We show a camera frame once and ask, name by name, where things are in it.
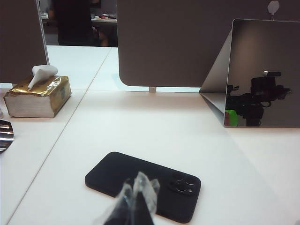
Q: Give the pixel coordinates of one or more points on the gold tissue pack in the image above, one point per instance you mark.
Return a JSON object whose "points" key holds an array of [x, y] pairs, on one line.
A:
{"points": [[35, 100]]}

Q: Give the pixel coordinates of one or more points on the background white desk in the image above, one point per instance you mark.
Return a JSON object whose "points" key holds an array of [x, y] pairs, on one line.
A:
{"points": [[104, 20]]}

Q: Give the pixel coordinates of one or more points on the brown divider with white edge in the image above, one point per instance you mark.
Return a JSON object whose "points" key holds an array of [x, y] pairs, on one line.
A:
{"points": [[18, 35]]}

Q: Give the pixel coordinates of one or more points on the standing silver mirror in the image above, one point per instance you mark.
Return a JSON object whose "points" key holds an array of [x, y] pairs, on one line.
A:
{"points": [[257, 47]]}

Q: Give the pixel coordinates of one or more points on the black smartphone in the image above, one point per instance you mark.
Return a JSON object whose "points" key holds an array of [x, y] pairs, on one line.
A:
{"points": [[112, 173]]}

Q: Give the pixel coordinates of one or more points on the shiny chrome object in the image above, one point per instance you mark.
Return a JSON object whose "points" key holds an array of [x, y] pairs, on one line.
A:
{"points": [[5, 136]]}

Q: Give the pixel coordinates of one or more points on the black office chair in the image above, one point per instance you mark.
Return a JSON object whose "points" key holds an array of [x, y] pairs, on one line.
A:
{"points": [[75, 23]]}

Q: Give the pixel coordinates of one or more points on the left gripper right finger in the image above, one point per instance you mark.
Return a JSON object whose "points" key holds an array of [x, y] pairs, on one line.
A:
{"points": [[145, 199]]}

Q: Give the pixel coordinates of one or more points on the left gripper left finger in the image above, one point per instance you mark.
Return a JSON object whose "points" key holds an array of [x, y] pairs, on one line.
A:
{"points": [[122, 208]]}

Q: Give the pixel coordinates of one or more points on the wide brown desk divider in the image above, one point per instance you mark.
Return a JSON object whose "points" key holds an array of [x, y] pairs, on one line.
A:
{"points": [[175, 47]]}

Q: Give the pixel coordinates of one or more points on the white divider support foot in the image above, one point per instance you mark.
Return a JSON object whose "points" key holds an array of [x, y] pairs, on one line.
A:
{"points": [[152, 89]]}

